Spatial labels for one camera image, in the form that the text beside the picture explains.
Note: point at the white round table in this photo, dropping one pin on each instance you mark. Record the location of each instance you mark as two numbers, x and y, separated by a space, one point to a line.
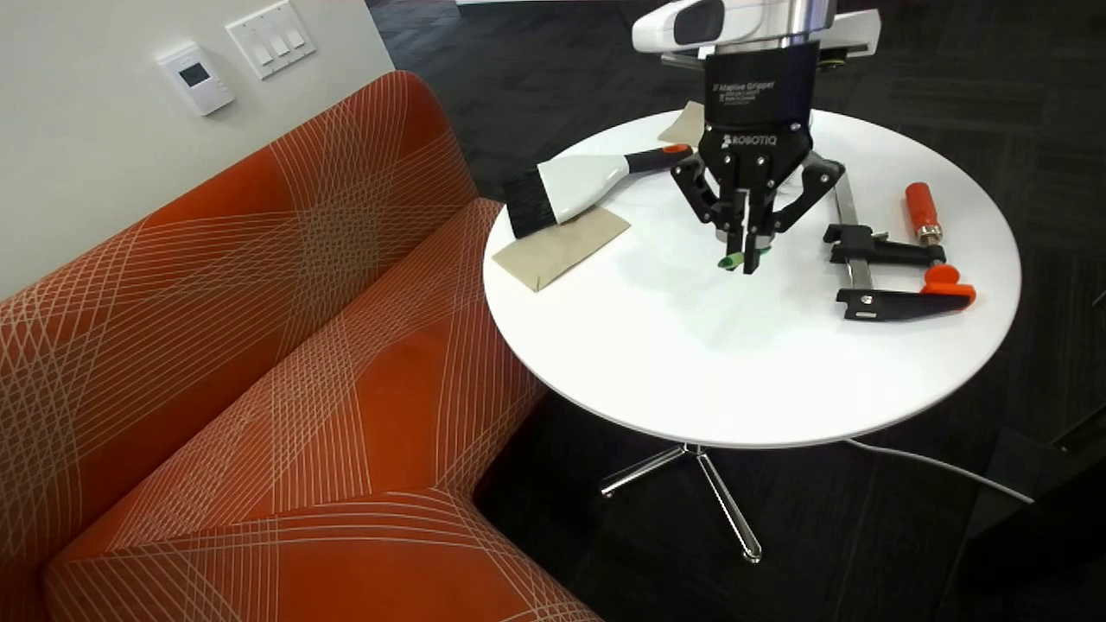
713 368

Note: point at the chrome table base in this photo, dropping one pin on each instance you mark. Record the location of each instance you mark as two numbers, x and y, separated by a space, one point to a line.
728 503

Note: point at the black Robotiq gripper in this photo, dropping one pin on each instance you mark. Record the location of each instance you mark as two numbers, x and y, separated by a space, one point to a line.
758 110

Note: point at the white light switch plate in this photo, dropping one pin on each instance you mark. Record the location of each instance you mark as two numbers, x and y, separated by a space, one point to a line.
270 37

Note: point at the white wall thermostat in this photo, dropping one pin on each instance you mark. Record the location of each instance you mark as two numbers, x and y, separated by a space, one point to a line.
194 76

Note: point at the orange patterned sofa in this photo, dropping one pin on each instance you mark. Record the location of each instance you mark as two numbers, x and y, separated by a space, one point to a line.
287 381

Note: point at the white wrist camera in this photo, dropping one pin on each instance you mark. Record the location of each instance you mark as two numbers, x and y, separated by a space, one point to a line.
679 27

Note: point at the tan wooden block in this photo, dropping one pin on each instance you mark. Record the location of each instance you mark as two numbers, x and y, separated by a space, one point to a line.
556 255

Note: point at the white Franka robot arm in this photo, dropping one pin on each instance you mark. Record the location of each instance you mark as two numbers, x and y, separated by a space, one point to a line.
796 15

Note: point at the black orange bar clamp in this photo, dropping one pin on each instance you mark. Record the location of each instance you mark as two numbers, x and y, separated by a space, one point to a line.
859 243

